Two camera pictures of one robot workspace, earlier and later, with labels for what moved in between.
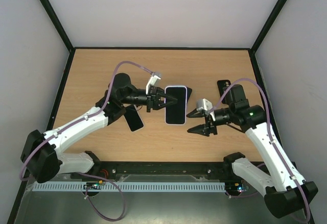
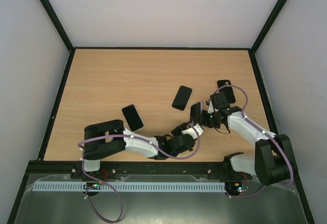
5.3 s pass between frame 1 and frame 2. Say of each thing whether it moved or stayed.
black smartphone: stayed
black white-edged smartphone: moved
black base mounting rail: stayed
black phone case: stayed
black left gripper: moved
